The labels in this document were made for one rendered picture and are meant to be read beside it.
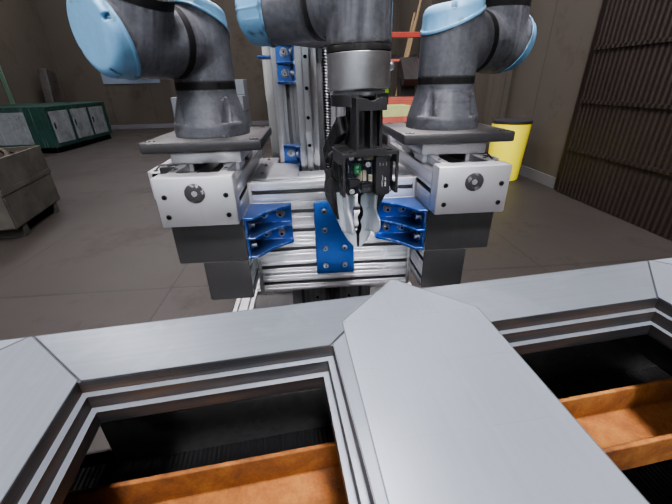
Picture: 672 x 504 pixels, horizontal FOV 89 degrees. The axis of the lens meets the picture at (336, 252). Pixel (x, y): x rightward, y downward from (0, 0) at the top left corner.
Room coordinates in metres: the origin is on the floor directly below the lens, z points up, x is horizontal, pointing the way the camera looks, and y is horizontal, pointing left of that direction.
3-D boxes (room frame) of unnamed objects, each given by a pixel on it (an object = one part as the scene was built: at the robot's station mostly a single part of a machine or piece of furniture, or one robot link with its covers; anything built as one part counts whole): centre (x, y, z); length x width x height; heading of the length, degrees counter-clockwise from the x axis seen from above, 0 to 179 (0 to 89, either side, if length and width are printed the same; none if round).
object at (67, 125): (7.94, 6.37, 0.42); 2.13 x 1.95 x 0.84; 4
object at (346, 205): (0.46, -0.02, 0.95); 0.06 x 0.03 x 0.09; 12
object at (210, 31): (0.77, 0.26, 1.20); 0.13 x 0.12 x 0.14; 151
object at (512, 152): (4.32, -2.12, 0.35); 0.45 x 0.44 x 0.69; 94
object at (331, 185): (0.48, -0.01, 1.00); 0.05 x 0.02 x 0.09; 102
